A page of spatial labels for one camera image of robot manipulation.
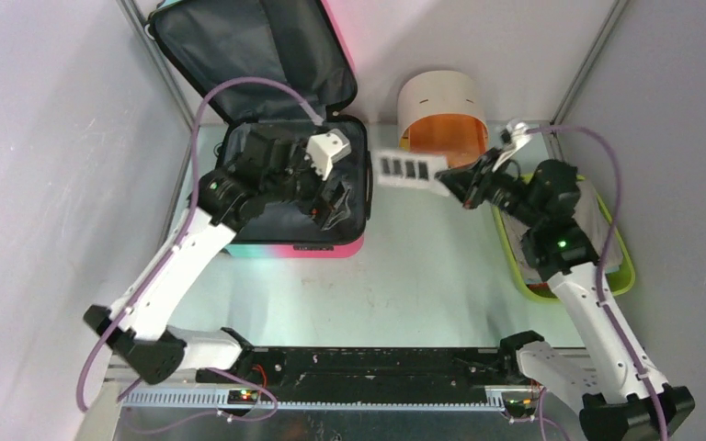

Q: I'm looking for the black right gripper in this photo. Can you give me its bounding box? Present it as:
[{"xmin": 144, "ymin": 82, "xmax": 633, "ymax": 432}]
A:
[{"xmin": 436, "ymin": 146, "xmax": 543, "ymax": 229}]

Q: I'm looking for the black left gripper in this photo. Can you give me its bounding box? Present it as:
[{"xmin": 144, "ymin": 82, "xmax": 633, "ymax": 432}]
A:
[{"xmin": 263, "ymin": 139, "xmax": 349, "ymax": 229}]

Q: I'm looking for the beige orange round storage box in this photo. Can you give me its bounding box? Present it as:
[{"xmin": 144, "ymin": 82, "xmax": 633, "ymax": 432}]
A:
[{"xmin": 397, "ymin": 70, "xmax": 489, "ymax": 167}]

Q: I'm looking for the pink and teal kids suitcase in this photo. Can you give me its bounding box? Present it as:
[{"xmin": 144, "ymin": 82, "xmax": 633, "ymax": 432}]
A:
[{"xmin": 146, "ymin": 1, "xmax": 372, "ymax": 258}]

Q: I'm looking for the green plastic bin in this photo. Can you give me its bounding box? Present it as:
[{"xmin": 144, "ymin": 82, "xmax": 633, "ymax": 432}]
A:
[{"xmin": 490, "ymin": 173, "xmax": 637, "ymax": 304}]

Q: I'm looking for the grey ribbed garment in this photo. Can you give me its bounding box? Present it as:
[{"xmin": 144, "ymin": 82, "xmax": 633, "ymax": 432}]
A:
[{"xmin": 500, "ymin": 180, "xmax": 623, "ymax": 285}]

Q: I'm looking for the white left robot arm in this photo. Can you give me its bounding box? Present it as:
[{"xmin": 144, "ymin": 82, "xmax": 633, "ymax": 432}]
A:
[{"xmin": 84, "ymin": 130, "xmax": 352, "ymax": 385}]

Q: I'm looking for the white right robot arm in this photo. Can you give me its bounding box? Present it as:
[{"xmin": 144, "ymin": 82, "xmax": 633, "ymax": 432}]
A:
[{"xmin": 435, "ymin": 155, "xmax": 696, "ymax": 440}]

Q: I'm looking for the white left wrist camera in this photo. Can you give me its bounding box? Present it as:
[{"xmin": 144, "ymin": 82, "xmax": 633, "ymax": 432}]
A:
[{"xmin": 305, "ymin": 130, "xmax": 351, "ymax": 181}]

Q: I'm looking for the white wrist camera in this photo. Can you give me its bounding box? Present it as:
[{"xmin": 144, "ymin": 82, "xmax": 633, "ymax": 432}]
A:
[
  {"xmin": 305, "ymin": 130, "xmax": 351, "ymax": 181},
  {"xmin": 492, "ymin": 119, "xmax": 532, "ymax": 172}
]

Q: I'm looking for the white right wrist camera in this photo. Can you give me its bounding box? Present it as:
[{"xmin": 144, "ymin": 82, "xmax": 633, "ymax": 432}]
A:
[{"xmin": 492, "ymin": 119, "xmax": 532, "ymax": 172}]

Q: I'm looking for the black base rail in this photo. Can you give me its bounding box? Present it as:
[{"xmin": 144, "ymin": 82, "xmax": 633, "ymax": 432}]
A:
[{"xmin": 228, "ymin": 346, "xmax": 537, "ymax": 405}]

